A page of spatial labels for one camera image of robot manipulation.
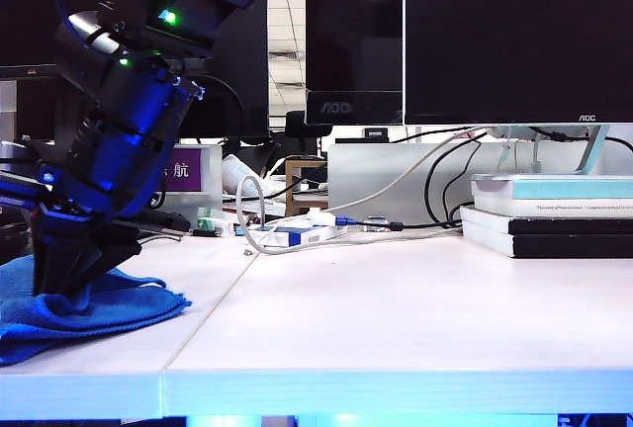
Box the green white small box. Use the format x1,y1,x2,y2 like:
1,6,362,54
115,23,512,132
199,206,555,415
196,207,238,239

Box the white book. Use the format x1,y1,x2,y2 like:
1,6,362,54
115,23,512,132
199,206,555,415
473,197,633,219

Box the white plastic bottle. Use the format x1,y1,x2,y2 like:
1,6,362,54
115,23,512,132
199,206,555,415
222,154,271,197

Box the beige monitor cable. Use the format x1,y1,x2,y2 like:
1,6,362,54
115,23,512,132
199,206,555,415
325,125,491,214

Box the wooden box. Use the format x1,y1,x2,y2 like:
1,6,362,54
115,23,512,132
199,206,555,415
285,159,330,217

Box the blue white box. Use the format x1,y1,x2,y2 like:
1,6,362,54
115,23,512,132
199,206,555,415
246,225,349,249

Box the teal cover book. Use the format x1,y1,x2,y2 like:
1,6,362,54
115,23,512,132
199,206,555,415
469,173,633,201

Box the large AOC monitor silver stand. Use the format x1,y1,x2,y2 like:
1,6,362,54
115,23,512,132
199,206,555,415
404,0,633,174

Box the black office chair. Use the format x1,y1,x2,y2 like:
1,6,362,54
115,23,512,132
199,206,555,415
285,110,332,151

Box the purple name label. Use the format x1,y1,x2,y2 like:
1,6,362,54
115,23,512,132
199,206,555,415
160,147,203,193

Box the blue microfibre rag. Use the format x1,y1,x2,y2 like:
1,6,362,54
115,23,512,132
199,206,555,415
0,253,193,367

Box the thick grey cable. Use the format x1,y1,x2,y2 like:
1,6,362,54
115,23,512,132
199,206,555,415
235,174,466,256

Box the small black AOC monitor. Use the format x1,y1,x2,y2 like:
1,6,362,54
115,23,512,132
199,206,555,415
305,0,406,127

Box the grey partition panel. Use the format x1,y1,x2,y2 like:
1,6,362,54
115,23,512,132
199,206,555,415
327,142,633,225

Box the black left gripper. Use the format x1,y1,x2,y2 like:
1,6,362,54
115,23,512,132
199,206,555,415
0,57,193,299

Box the white adapter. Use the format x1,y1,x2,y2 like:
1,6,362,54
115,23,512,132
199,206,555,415
309,208,338,227

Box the black monitor rear side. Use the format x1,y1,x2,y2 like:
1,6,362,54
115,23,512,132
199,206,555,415
177,0,271,141

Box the black cable with ferrite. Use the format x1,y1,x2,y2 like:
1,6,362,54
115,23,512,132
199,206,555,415
364,132,491,230

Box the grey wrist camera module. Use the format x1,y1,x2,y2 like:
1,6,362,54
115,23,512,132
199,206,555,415
0,139,39,164

